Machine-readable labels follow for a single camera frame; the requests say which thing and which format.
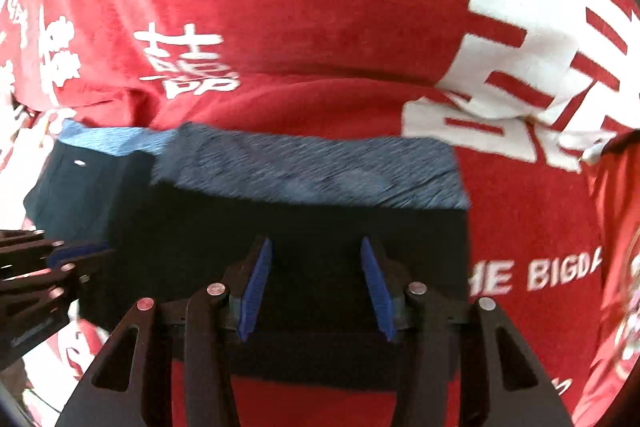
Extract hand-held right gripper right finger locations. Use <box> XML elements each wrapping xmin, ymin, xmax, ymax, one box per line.
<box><xmin>360</xmin><ymin>236</ymin><xmax>573</xmax><ymax>427</ymax></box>

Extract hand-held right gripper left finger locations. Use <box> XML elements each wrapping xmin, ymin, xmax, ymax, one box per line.
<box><xmin>55</xmin><ymin>236</ymin><xmax>274</xmax><ymax>427</ymax></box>

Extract black pants with blue trim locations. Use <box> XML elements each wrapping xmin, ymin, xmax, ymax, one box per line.
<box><xmin>22</xmin><ymin>119</ymin><xmax>473</xmax><ymax>393</ymax></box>

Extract red printed blanket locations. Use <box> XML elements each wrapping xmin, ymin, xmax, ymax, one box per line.
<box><xmin>0</xmin><ymin>0</ymin><xmax>640</xmax><ymax>427</ymax></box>

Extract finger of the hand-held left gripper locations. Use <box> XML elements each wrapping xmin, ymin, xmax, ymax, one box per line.
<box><xmin>0</xmin><ymin>261</ymin><xmax>96</xmax><ymax>310</ymax></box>
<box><xmin>0</xmin><ymin>229</ymin><xmax>115</xmax><ymax>269</ymax></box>

